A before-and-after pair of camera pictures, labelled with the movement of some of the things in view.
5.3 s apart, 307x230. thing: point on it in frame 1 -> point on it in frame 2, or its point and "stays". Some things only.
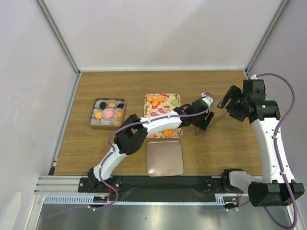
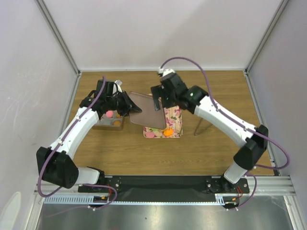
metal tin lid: x=165 y=158 -> x=148 y=116
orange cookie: x=119 y=114 stays
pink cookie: x=109 y=114 stays
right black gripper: x=233 y=92 -> x=158 y=91
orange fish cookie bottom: x=168 y=132 stays
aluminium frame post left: x=44 y=12 stays
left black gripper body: x=198 y=120 -> x=119 y=103
